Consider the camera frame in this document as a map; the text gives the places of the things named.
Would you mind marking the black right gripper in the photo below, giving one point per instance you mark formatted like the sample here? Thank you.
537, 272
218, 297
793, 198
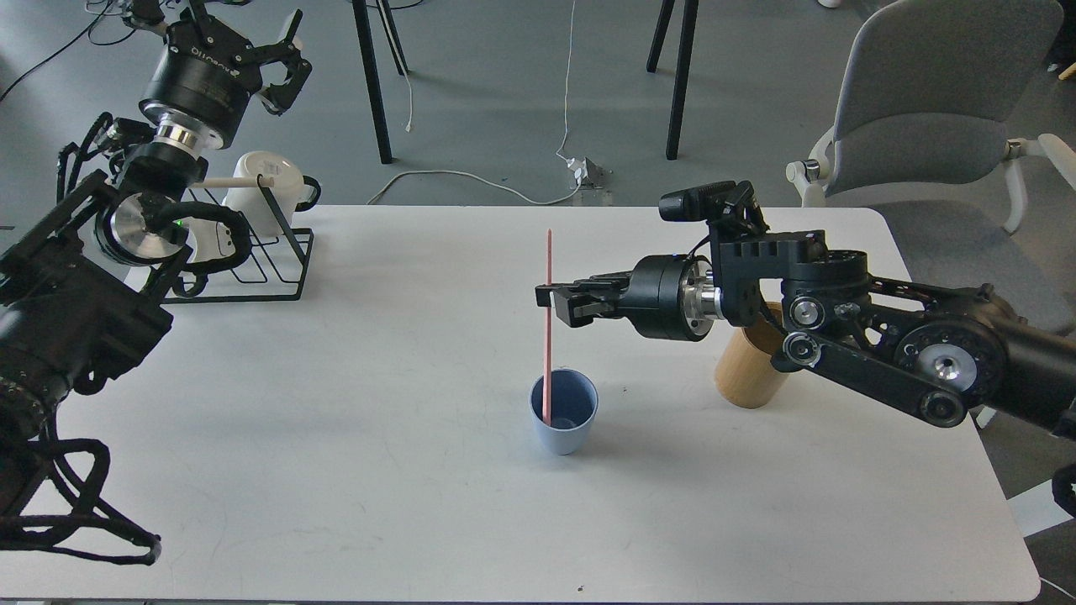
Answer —
668, 297

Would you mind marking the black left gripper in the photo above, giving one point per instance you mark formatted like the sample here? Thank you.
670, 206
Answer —
197, 84

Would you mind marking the pink chopstick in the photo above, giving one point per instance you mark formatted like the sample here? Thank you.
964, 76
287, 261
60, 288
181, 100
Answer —
547, 340

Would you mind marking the blue cup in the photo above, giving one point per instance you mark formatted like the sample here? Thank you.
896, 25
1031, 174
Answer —
574, 405

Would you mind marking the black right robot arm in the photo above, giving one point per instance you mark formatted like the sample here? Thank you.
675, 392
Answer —
932, 353

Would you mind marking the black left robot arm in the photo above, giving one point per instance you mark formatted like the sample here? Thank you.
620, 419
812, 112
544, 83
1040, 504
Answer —
84, 290

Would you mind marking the wooden rack dowel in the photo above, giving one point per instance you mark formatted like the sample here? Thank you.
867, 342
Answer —
234, 182

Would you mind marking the black table leg left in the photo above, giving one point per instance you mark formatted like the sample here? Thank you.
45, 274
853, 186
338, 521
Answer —
371, 73

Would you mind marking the black table leg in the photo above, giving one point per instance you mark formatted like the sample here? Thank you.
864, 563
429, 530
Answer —
683, 62
371, 73

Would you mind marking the white power plug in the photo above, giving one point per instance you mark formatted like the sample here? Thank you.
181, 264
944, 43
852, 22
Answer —
586, 173

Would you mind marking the white mug tilted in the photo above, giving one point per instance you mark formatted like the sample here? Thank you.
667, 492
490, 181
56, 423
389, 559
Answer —
209, 240

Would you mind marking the bamboo cylinder holder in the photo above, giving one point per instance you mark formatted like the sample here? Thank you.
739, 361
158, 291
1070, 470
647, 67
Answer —
745, 375

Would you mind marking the black table leg right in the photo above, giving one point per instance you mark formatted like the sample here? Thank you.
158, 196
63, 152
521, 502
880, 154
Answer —
683, 62

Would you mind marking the grey office chair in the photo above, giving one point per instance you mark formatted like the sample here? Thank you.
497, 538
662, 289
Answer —
927, 90

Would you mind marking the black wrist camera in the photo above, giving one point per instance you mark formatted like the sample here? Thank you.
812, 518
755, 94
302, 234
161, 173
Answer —
729, 208

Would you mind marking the black wire dish rack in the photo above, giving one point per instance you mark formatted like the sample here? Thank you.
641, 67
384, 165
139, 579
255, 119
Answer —
280, 256

